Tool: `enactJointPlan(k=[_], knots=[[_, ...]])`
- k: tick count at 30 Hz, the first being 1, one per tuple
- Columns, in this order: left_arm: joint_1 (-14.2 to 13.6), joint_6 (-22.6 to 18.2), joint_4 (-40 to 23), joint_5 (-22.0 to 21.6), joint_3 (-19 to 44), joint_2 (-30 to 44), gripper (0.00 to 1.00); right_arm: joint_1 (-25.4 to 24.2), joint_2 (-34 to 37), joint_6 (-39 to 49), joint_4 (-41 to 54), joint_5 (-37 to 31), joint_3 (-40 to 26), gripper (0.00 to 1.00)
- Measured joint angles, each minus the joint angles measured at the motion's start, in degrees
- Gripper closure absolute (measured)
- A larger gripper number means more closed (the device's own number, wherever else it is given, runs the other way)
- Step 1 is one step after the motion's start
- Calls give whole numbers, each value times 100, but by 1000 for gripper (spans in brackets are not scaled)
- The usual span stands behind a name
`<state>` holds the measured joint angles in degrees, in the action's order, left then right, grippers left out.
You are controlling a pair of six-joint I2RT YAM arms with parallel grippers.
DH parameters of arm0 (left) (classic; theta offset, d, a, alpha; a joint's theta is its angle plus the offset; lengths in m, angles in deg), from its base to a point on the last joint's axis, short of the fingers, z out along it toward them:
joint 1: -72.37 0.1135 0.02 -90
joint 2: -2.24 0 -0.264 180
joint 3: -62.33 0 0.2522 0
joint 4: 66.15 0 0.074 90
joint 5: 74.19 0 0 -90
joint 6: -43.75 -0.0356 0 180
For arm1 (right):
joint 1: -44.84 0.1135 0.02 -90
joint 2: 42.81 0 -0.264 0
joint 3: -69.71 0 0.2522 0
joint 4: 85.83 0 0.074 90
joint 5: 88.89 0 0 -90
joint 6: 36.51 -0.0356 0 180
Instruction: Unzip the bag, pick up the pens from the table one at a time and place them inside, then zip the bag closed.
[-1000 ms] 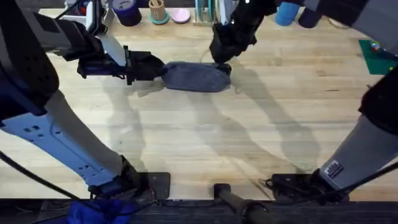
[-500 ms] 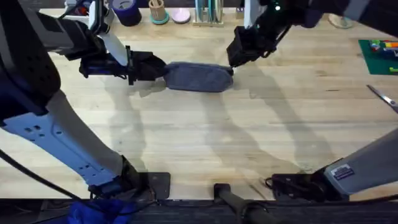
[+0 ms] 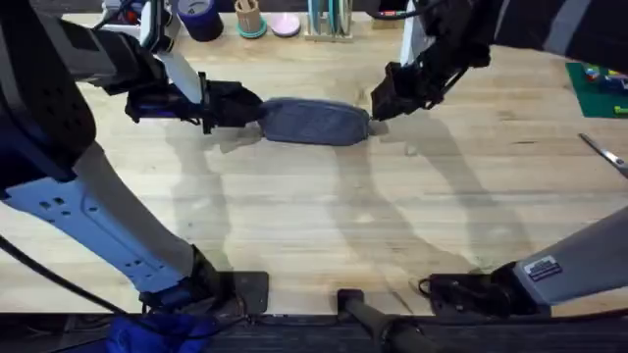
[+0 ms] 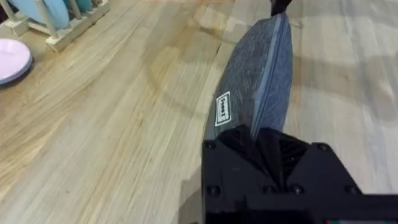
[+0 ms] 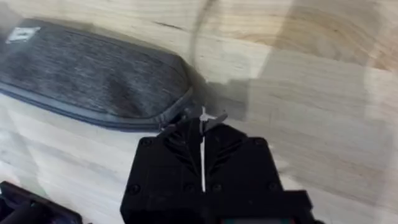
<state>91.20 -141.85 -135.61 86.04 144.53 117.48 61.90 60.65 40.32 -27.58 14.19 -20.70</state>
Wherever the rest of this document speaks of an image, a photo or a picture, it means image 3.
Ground wooden rack with plates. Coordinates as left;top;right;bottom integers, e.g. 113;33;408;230
302;0;355;43

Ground dark purple tape roll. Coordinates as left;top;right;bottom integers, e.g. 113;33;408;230
175;0;226;43

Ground pink round disc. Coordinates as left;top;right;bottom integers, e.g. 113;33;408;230
269;12;302;38

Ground wooden cup stand teal base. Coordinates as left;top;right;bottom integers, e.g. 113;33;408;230
234;0;269;40

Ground right wrist upright plate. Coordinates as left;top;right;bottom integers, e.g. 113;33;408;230
399;0;429;68

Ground wrist upright plate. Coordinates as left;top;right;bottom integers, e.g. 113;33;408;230
399;0;429;68
157;48;205;105

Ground metal scissors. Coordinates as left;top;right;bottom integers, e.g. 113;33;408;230
577;131;628;178

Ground black cable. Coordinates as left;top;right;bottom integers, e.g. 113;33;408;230
0;233;131;316

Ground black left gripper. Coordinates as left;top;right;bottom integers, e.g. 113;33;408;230
92;28;266;136

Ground left wrist upright plate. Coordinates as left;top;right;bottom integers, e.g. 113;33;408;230
157;48;205;105

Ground blue cloth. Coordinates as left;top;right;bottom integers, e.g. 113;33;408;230
104;313;220;353

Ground black cylindrical handle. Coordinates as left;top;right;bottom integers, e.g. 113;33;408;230
336;287;445;353

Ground black rail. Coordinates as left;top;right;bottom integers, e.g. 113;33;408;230
0;311;628;353

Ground green board with toy blocks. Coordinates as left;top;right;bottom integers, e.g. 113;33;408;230
565;62;628;120

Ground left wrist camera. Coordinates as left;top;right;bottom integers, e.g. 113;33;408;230
138;0;179;53

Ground blue-grey soft zip bag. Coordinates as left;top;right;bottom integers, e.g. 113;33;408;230
258;96;372;147

